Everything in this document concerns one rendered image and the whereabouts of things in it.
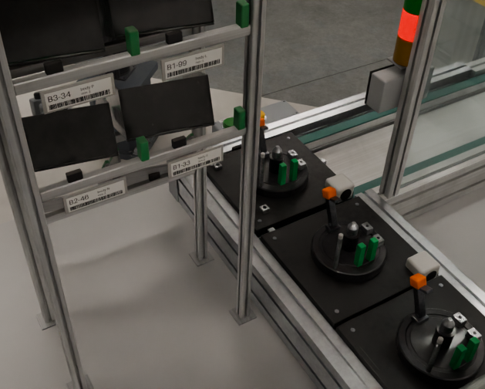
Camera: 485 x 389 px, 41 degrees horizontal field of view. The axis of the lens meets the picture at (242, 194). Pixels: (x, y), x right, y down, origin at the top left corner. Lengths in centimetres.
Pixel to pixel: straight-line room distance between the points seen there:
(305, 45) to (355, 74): 39
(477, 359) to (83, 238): 81
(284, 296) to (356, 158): 50
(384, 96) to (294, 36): 276
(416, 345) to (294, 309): 21
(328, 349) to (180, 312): 31
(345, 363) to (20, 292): 65
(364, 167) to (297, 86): 200
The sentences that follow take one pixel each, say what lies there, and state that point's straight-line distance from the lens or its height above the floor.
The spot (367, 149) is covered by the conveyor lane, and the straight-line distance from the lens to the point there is 158.
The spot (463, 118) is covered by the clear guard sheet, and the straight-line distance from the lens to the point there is 143.
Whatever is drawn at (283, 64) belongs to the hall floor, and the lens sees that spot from 368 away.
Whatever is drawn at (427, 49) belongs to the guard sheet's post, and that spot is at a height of 131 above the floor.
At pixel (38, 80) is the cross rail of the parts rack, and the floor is 147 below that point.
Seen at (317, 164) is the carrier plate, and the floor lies 97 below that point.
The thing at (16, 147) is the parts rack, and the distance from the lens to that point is 80.
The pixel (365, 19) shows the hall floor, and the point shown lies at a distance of 424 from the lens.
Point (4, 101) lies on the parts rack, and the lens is 77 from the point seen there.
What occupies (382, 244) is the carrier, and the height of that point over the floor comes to 100.
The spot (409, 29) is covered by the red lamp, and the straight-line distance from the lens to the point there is 120.
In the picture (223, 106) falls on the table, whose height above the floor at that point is 86.
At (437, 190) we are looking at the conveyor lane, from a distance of 150.
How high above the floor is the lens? 186
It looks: 42 degrees down
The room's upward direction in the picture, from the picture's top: 2 degrees clockwise
